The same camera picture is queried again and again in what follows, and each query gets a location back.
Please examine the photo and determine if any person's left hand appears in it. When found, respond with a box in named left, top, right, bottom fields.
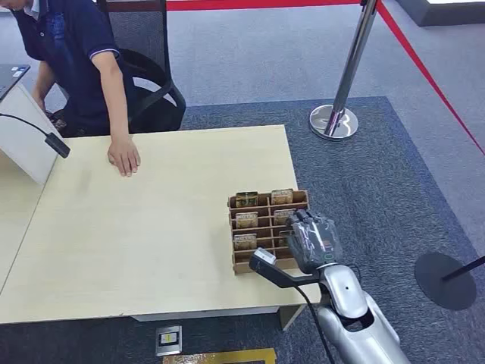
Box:
left=107, top=133, right=142, bottom=178

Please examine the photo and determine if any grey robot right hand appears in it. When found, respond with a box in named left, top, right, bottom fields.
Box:
left=287, top=209, right=344, bottom=275

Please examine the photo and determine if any brown wooden card rack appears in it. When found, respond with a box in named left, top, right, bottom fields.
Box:
left=227, top=188, right=310, bottom=276

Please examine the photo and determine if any green patterned card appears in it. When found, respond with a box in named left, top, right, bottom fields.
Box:
left=235, top=190, right=259, bottom=209

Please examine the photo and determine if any person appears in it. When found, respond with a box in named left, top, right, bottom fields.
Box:
left=0, top=0, right=142, bottom=178

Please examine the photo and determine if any black office chair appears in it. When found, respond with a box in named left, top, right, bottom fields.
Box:
left=95, top=0, right=187, bottom=135

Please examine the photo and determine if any black gooseneck microphone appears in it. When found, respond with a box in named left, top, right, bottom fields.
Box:
left=0, top=112, right=72, bottom=160

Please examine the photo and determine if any dark blue carpet rug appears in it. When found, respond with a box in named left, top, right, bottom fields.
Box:
left=0, top=96, right=485, bottom=364

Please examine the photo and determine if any dark laptop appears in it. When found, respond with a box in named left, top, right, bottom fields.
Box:
left=0, top=64, right=32, bottom=102

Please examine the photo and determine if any black round stand base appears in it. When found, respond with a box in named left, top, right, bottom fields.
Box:
left=413, top=251, right=477, bottom=312

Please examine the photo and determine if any metal floor socket box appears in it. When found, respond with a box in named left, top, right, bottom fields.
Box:
left=155, top=325, right=183, bottom=358

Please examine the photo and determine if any black stand pole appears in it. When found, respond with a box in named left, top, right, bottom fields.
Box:
left=441, top=256, right=485, bottom=283

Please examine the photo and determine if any red barrier belt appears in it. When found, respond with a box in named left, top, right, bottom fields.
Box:
left=375, top=0, right=485, bottom=157
left=166, top=0, right=363, bottom=12

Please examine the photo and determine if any white lit platform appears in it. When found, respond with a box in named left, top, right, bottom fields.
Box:
left=394, top=0, right=485, bottom=27

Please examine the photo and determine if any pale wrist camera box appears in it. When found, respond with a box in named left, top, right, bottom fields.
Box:
left=249, top=246, right=322, bottom=290

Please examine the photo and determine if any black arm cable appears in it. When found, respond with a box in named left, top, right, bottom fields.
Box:
left=292, top=283, right=336, bottom=364

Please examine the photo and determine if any chrome stanchion post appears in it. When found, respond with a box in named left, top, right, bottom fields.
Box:
left=308, top=0, right=379, bottom=141

